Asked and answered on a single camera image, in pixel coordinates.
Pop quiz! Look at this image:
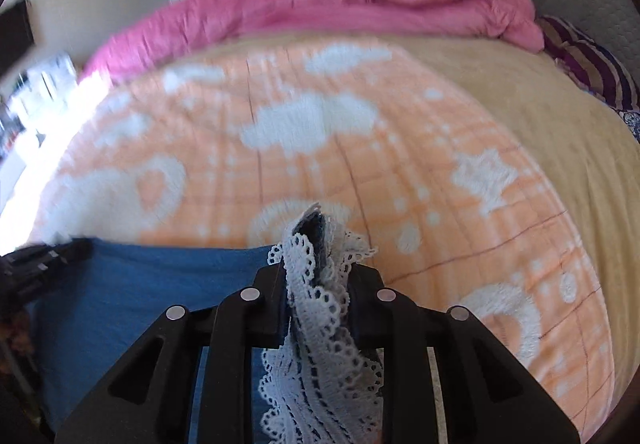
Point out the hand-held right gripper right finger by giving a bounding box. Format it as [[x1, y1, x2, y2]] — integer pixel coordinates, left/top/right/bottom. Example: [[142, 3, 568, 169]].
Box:
[[350, 268, 582, 444]]

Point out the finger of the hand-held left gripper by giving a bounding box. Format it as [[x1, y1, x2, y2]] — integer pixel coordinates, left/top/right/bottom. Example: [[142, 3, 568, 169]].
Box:
[[0, 239, 94, 309]]

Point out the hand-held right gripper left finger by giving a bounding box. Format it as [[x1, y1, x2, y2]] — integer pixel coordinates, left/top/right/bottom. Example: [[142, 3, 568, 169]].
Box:
[[55, 266, 290, 444]]

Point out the blue denim pants lace trim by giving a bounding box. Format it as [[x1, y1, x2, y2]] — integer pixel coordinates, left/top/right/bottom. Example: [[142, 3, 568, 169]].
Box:
[[25, 203, 386, 444]]

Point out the orange printed fleece blanket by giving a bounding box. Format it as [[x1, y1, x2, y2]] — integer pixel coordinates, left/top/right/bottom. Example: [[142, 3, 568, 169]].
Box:
[[30, 36, 618, 444]]

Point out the white drawer cabinet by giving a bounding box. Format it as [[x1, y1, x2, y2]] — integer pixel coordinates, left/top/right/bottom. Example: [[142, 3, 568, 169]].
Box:
[[0, 51, 78, 149]]

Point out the beige bedsheet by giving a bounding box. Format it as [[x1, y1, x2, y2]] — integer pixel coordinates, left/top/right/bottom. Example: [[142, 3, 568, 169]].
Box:
[[400, 36, 640, 425]]

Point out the pink duvet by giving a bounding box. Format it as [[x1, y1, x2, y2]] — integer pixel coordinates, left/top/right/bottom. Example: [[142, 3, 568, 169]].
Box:
[[80, 0, 546, 84]]

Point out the floral patterned pillow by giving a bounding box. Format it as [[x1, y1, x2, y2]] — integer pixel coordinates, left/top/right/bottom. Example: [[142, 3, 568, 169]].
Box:
[[620, 108, 640, 145]]

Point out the purple striped pillow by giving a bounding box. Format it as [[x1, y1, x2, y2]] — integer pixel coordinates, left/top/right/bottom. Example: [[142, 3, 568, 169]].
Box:
[[537, 15, 640, 112]]

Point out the black wall television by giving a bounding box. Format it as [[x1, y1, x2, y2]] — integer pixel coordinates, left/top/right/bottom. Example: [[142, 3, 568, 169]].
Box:
[[0, 0, 36, 74]]

